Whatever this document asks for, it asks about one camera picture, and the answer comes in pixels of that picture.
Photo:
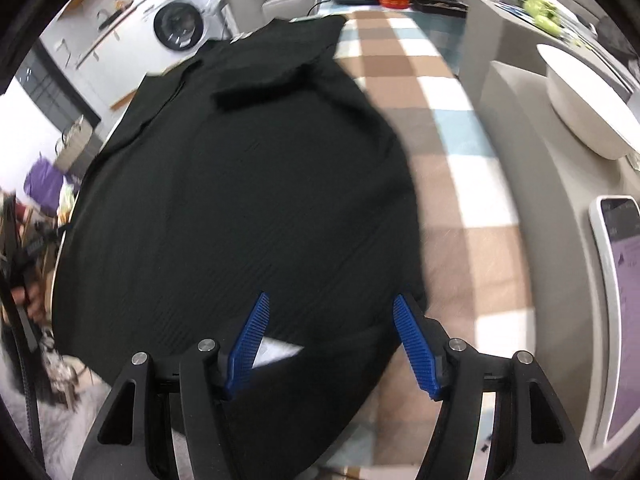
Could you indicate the grey sofa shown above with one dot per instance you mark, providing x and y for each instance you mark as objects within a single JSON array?
[{"x": 280, "y": 10}]

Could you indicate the grey shaggy rug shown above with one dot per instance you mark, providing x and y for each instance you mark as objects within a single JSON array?
[{"x": 60, "y": 435}]

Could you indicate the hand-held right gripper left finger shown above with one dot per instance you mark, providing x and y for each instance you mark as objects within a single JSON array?
[{"x": 247, "y": 340}]

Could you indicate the black knit garment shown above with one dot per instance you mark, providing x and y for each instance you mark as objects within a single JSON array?
[{"x": 250, "y": 185}]

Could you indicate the purple bag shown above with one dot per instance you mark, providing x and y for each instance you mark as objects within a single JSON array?
[{"x": 42, "y": 185}]

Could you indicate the white bowl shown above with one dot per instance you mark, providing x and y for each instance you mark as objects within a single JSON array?
[{"x": 585, "y": 105}]

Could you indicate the woven basket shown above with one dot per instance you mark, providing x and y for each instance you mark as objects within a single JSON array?
[{"x": 75, "y": 145}]

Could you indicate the black tray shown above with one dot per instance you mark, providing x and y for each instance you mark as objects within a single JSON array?
[{"x": 440, "y": 6}]

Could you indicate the grey cabinet with toys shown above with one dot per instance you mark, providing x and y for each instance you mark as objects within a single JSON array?
[{"x": 495, "y": 30}]

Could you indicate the grey cabinet with bowl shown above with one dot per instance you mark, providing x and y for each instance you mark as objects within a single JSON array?
[{"x": 545, "y": 235}]

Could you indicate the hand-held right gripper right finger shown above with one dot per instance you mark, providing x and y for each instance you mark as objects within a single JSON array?
[{"x": 415, "y": 347}]

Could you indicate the dark glass door cabinet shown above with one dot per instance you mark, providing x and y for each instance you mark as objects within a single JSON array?
[{"x": 55, "y": 85}]

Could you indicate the white smartphone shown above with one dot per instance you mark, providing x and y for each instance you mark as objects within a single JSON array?
[{"x": 622, "y": 310}]

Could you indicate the kitchen counter cabinet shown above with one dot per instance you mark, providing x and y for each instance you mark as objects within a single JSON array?
[{"x": 115, "y": 35}]

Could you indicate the checkered blanket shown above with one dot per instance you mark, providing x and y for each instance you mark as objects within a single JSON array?
[{"x": 450, "y": 160}]

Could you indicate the white washing machine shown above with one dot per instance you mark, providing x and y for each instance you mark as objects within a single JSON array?
[{"x": 175, "y": 25}]

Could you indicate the green toy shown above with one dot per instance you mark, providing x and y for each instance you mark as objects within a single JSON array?
[
  {"x": 532, "y": 5},
  {"x": 547, "y": 22}
]

